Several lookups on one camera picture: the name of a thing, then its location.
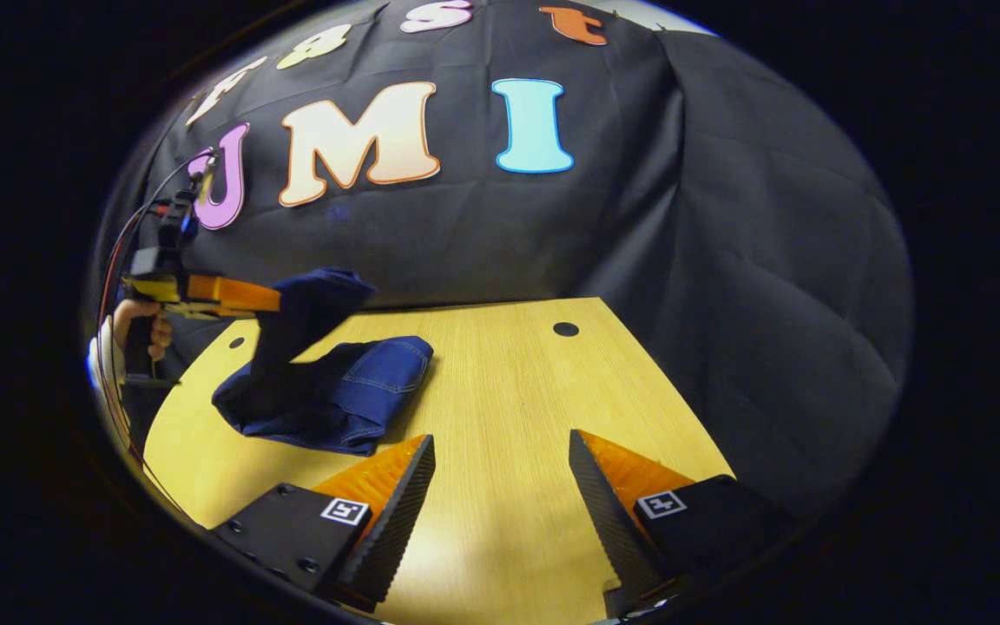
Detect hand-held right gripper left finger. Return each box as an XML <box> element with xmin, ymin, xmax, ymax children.
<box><xmin>212</xmin><ymin>434</ymin><xmax>437</xmax><ymax>611</ymax></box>

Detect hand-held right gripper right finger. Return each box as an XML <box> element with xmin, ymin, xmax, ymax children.
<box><xmin>568</xmin><ymin>429</ymin><xmax>800</xmax><ymax>619</ymax></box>

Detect blue jeans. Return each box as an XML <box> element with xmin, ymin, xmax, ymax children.
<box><xmin>211</xmin><ymin>267</ymin><xmax>434</xmax><ymax>458</ymax></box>

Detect black backdrop cloth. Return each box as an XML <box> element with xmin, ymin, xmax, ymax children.
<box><xmin>92</xmin><ymin>0</ymin><xmax>913</xmax><ymax>522</ymax></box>

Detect left hand-held gripper cable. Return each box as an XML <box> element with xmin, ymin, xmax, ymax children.
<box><xmin>96</xmin><ymin>152</ymin><xmax>206</xmax><ymax>522</ymax></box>

